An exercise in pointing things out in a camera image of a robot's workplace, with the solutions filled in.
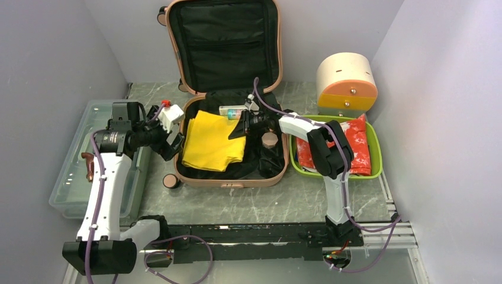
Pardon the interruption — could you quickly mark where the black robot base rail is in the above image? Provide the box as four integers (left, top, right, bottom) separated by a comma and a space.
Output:
145, 221, 364, 264

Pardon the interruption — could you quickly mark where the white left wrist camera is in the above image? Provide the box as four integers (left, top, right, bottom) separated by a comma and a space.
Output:
157, 100, 185, 133

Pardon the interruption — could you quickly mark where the lime green plastic tray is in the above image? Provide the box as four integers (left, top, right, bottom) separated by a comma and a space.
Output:
289, 115, 382, 180

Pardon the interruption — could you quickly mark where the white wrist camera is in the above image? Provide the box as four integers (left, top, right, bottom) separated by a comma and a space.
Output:
244, 94, 259, 112
157, 100, 185, 133

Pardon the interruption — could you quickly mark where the cream orange drawer cabinet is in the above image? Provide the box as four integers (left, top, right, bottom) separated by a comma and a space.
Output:
316, 52, 378, 118

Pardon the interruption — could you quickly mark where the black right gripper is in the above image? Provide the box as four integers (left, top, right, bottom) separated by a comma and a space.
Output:
228, 109, 268, 142

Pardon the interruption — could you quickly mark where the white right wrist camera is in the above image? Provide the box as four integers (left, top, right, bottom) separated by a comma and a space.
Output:
244, 94, 259, 112

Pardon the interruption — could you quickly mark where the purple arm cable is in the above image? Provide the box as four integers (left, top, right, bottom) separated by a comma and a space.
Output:
253, 77, 403, 274
84, 104, 213, 284

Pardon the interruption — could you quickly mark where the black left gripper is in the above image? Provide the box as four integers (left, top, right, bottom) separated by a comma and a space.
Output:
133, 106, 184, 160

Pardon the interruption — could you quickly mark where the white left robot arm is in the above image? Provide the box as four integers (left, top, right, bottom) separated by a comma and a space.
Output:
62, 101, 185, 282

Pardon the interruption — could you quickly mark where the yellow cloth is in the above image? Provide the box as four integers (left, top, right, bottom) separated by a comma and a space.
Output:
182, 110, 246, 172

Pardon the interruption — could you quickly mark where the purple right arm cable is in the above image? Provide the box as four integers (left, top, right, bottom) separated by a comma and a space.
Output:
253, 77, 403, 274

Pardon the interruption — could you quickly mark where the aluminium frame rail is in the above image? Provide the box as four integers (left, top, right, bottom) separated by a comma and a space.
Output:
62, 172, 419, 284

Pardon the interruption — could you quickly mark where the white cosmetic box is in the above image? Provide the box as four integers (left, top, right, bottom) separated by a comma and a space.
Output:
218, 105, 246, 116

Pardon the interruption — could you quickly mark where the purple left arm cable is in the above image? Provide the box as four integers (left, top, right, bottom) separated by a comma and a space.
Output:
84, 104, 213, 284

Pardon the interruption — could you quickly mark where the clear plastic storage box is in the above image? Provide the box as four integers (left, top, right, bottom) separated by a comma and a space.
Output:
49, 100, 152, 222

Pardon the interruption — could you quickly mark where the pastel cosmetic tube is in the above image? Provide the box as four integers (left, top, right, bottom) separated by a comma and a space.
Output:
227, 109, 243, 120

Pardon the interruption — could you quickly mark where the pink hard-shell suitcase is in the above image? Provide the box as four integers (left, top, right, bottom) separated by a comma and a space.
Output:
157, 1, 289, 188

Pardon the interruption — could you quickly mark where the red white tie-dye cloth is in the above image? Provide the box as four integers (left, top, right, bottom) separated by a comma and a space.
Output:
295, 114, 371, 176

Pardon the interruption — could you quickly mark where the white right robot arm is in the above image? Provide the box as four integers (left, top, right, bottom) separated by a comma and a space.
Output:
228, 110, 355, 246

